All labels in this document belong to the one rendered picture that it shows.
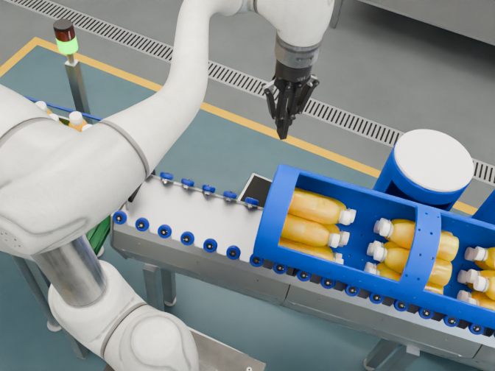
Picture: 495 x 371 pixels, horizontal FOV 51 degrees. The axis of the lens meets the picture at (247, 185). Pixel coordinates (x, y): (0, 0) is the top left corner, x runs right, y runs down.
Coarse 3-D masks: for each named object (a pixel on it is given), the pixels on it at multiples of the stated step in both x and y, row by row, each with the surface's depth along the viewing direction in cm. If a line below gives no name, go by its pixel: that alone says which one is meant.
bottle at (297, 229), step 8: (288, 216) 146; (296, 216) 147; (288, 224) 145; (296, 224) 145; (304, 224) 145; (312, 224) 146; (320, 224) 147; (288, 232) 145; (296, 232) 145; (304, 232) 144; (312, 232) 144; (320, 232) 144; (328, 232) 146; (296, 240) 146; (304, 240) 145; (312, 240) 144; (320, 240) 144; (328, 240) 146
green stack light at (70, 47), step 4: (72, 40) 173; (76, 40) 175; (60, 44) 173; (64, 44) 172; (68, 44) 173; (72, 44) 174; (76, 44) 176; (60, 48) 174; (64, 48) 174; (68, 48) 174; (72, 48) 175; (76, 48) 176; (64, 52) 175; (68, 52) 175; (72, 52) 176
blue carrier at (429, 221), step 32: (288, 192) 141; (320, 192) 162; (352, 192) 157; (352, 224) 164; (416, 224) 139; (448, 224) 156; (480, 224) 143; (288, 256) 143; (352, 256) 162; (416, 256) 136; (384, 288) 142; (416, 288) 138; (448, 288) 159; (480, 320) 140
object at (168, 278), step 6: (162, 270) 219; (162, 276) 224; (168, 276) 222; (174, 276) 228; (162, 282) 229; (168, 282) 227; (174, 282) 232; (162, 288) 234; (168, 288) 232; (174, 288) 237; (168, 294) 238; (174, 294) 242; (168, 300) 243; (174, 300) 248
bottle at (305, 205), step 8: (296, 192) 146; (296, 200) 145; (304, 200) 145; (312, 200) 145; (320, 200) 145; (328, 200) 146; (296, 208) 145; (304, 208) 144; (312, 208) 144; (320, 208) 144; (328, 208) 144; (336, 208) 145; (304, 216) 146; (312, 216) 145; (320, 216) 144; (328, 216) 144; (336, 216) 144; (328, 224) 146
